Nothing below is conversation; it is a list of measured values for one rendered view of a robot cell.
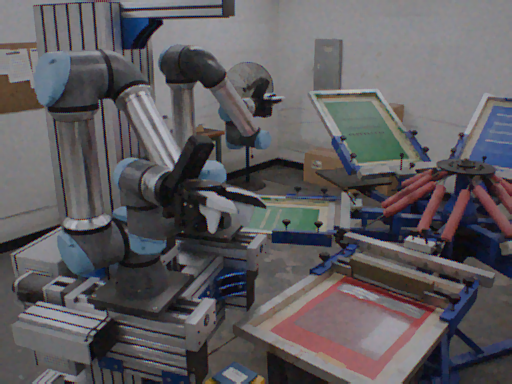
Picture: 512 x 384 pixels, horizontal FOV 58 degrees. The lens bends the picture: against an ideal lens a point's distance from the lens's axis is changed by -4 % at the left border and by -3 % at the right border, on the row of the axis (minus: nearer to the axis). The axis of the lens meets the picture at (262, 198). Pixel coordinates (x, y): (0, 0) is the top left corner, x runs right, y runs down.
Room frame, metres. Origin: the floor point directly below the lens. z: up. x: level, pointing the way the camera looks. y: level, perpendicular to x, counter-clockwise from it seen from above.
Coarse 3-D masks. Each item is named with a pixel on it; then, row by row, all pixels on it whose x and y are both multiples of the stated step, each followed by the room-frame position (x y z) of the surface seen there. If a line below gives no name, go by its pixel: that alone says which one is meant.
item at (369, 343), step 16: (416, 304) 1.57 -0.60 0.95; (368, 320) 1.47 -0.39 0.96; (384, 320) 1.46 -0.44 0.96; (400, 320) 1.46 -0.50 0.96; (416, 320) 1.46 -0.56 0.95; (352, 336) 1.37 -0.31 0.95; (368, 336) 1.37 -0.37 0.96; (384, 336) 1.37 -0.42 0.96; (400, 336) 1.37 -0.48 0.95; (336, 352) 1.28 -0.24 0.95; (352, 352) 1.28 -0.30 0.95; (368, 352) 1.28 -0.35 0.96; (384, 352) 1.28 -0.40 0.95; (352, 368) 1.20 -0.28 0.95; (368, 368) 1.20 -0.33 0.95
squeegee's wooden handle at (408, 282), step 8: (352, 256) 1.78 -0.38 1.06; (352, 264) 1.76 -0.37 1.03; (360, 264) 1.74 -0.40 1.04; (368, 264) 1.72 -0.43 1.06; (376, 264) 1.71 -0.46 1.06; (352, 272) 1.76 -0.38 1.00; (360, 272) 1.74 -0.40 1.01; (368, 272) 1.71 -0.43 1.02; (376, 272) 1.69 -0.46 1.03; (384, 272) 1.67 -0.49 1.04; (392, 272) 1.65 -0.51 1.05; (400, 272) 1.64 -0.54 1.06; (376, 280) 1.69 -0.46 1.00; (384, 280) 1.67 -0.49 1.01; (392, 280) 1.64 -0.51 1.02; (400, 280) 1.62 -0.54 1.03; (408, 280) 1.60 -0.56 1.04; (416, 280) 1.58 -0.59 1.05; (424, 280) 1.57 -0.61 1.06; (400, 288) 1.62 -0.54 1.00; (408, 288) 1.60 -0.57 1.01; (416, 288) 1.58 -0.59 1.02; (424, 288) 1.56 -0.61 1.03; (432, 288) 1.55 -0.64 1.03
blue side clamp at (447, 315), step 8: (464, 288) 1.61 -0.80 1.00; (472, 288) 1.61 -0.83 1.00; (464, 296) 1.55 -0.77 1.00; (472, 296) 1.56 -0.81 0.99; (456, 304) 1.49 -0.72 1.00; (464, 304) 1.48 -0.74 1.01; (472, 304) 1.58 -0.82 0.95; (448, 312) 1.44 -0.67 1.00; (456, 312) 1.42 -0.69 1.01; (464, 312) 1.50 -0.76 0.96; (448, 320) 1.39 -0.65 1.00; (456, 320) 1.42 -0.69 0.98
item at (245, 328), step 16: (368, 256) 1.92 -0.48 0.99; (416, 272) 1.77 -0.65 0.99; (304, 288) 1.66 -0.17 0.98; (448, 288) 1.66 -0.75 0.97; (272, 304) 1.52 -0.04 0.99; (240, 320) 1.42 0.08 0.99; (256, 320) 1.44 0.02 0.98; (240, 336) 1.37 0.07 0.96; (256, 336) 1.33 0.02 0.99; (272, 336) 1.32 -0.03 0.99; (432, 336) 1.31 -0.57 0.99; (272, 352) 1.28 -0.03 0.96; (288, 352) 1.24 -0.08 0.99; (304, 352) 1.24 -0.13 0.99; (416, 352) 1.23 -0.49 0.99; (304, 368) 1.20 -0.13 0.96; (320, 368) 1.16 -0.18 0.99; (336, 368) 1.16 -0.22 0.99; (400, 368) 1.15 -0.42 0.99; (416, 368) 1.18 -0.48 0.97
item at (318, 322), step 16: (336, 288) 1.70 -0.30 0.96; (368, 288) 1.70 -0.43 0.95; (320, 304) 1.58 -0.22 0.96; (336, 304) 1.58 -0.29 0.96; (352, 304) 1.58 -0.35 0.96; (368, 304) 1.58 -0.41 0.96; (288, 320) 1.47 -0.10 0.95; (304, 320) 1.47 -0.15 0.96; (320, 320) 1.47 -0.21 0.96; (336, 320) 1.47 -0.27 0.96; (352, 320) 1.47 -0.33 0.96; (288, 336) 1.37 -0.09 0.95; (304, 336) 1.37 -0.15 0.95; (320, 336) 1.37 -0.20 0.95; (336, 336) 1.37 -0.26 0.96
